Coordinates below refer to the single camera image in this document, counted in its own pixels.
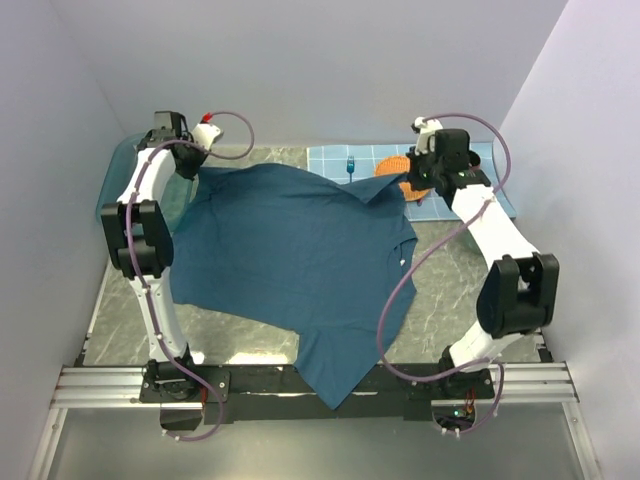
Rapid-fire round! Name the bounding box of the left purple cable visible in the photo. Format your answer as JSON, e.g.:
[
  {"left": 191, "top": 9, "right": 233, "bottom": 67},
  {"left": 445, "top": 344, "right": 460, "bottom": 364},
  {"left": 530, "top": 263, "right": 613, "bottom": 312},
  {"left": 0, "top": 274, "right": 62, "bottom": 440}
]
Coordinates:
[{"left": 124, "top": 110, "right": 256, "bottom": 444}]

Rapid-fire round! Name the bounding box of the teal plastic bin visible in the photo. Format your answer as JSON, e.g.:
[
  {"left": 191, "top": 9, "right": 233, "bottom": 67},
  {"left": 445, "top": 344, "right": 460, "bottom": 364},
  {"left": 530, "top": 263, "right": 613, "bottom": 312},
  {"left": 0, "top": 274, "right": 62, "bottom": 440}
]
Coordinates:
[{"left": 95, "top": 133, "right": 195, "bottom": 233}]

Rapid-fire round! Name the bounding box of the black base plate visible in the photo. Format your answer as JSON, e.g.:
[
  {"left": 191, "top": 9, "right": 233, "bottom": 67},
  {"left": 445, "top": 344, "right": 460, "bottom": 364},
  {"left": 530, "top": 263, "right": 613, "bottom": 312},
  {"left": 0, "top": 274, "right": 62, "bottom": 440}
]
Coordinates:
[{"left": 139, "top": 363, "right": 495, "bottom": 425}]

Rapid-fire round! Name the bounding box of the purple cable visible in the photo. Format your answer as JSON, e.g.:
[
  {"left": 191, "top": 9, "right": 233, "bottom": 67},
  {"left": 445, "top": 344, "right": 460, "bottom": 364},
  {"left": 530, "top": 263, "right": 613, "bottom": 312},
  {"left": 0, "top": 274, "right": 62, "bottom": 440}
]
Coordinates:
[
  {"left": 375, "top": 112, "right": 510, "bottom": 436},
  {"left": 124, "top": 110, "right": 256, "bottom": 444}
]

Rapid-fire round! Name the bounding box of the orange woven round trivet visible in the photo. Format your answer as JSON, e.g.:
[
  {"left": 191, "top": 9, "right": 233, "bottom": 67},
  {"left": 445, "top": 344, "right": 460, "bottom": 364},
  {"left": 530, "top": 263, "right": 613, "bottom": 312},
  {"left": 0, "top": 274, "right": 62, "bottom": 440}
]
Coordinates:
[{"left": 374, "top": 155, "right": 431, "bottom": 202}]

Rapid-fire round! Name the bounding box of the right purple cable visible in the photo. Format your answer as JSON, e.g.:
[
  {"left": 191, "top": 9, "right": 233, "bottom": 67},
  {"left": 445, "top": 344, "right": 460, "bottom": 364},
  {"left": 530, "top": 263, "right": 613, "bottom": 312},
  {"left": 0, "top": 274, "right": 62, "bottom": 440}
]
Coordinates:
[{"left": 375, "top": 112, "right": 510, "bottom": 436}]

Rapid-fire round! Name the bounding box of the blue checked placemat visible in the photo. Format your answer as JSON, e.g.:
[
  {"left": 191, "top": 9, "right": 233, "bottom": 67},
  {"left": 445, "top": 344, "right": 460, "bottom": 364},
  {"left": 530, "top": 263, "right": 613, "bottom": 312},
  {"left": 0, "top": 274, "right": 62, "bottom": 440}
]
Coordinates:
[{"left": 305, "top": 141, "right": 518, "bottom": 222}]

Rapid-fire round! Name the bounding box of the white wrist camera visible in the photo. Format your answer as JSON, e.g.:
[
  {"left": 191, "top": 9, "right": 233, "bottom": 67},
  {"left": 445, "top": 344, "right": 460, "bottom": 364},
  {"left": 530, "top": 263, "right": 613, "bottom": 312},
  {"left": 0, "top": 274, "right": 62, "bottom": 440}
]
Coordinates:
[
  {"left": 191, "top": 112, "right": 224, "bottom": 150},
  {"left": 411, "top": 117, "right": 443, "bottom": 155}
]

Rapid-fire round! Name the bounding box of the blue fork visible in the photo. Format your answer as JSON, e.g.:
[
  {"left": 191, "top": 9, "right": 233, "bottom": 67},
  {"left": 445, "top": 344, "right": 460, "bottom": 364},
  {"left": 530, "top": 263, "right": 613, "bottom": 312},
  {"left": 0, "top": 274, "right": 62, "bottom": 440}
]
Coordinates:
[{"left": 346, "top": 156, "right": 355, "bottom": 183}]

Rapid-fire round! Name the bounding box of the green ceramic mug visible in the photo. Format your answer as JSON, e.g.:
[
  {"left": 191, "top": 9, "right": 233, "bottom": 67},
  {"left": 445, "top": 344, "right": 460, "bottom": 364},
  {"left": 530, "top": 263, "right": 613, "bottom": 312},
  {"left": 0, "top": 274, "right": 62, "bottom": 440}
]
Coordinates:
[{"left": 467, "top": 222, "right": 489, "bottom": 255}]

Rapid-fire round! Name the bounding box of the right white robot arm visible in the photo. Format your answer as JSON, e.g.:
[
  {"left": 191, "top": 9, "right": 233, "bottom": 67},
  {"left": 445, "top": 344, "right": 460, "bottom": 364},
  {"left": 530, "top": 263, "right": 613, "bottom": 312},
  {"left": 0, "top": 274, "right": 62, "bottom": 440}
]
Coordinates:
[{"left": 407, "top": 120, "right": 560, "bottom": 399}]

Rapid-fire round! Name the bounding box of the blue t shirt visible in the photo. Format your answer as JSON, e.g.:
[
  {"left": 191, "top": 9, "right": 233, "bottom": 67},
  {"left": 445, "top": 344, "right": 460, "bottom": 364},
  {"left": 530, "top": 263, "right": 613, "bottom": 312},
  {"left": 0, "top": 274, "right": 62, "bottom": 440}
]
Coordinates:
[{"left": 170, "top": 163, "right": 417, "bottom": 409}]

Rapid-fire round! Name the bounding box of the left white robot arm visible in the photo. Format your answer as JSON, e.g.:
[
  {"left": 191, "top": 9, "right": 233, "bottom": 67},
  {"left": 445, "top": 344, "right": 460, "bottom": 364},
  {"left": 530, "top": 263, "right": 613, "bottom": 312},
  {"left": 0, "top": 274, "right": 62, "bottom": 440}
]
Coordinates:
[{"left": 100, "top": 111, "right": 222, "bottom": 402}]

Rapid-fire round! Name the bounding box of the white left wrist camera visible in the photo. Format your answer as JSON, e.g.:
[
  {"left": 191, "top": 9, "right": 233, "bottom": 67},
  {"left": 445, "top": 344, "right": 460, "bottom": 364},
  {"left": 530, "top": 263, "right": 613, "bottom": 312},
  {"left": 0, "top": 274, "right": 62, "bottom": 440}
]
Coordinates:
[{"left": 191, "top": 112, "right": 224, "bottom": 150}]

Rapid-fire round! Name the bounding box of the aluminium rail frame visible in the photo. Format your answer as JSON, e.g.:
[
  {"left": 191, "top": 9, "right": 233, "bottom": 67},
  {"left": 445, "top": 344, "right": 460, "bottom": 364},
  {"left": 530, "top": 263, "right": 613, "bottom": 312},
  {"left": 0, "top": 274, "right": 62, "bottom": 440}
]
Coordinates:
[{"left": 27, "top": 259, "right": 601, "bottom": 480}]

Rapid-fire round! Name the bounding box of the orange black mug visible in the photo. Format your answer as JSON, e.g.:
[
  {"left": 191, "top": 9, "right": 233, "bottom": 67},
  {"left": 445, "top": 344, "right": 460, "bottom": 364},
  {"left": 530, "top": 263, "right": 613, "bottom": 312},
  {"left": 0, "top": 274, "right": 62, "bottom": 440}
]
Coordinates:
[{"left": 469, "top": 151, "right": 481, "bottom": 170}]

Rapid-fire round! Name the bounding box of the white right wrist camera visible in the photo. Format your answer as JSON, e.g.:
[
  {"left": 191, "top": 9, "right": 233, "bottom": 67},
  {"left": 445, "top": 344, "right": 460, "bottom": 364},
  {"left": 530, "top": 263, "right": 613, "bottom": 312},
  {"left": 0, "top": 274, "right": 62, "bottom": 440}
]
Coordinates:
[{"left": 411, "top": 117, "right": 443, "bottom": 155}]

